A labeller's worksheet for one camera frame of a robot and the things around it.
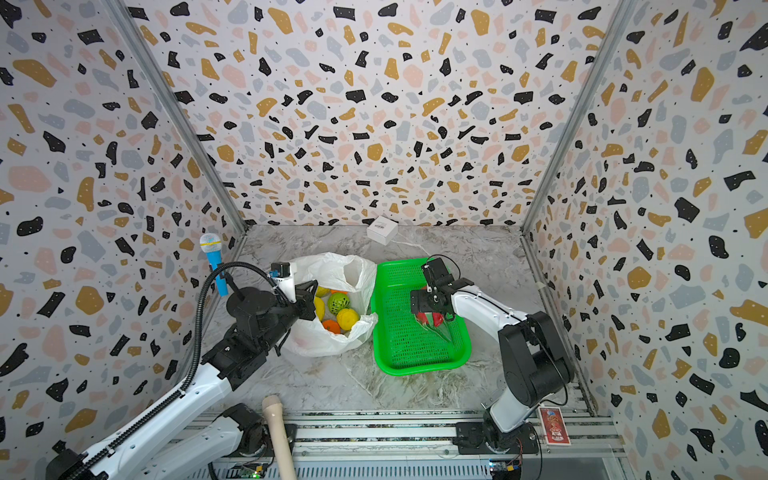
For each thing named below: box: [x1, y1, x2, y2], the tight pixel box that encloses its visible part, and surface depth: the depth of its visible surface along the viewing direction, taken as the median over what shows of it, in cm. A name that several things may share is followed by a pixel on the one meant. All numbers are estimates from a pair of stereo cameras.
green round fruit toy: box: [328, 292, 350, 315], surface depth 94 cm
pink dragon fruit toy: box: [416, 311, 445, 327], surface depth 91 cm
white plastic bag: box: [279, 252, 378, 357], surface depth 85 cm
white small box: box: [366, 216, 399, 246], surface depth 119 cm
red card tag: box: [538, 406, 571, 446], surface depth 76 cm
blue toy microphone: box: [200, 233, 229, 297], surface depth 83 cm
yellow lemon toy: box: [336, 308, 359, 331], surface depth 92 cm
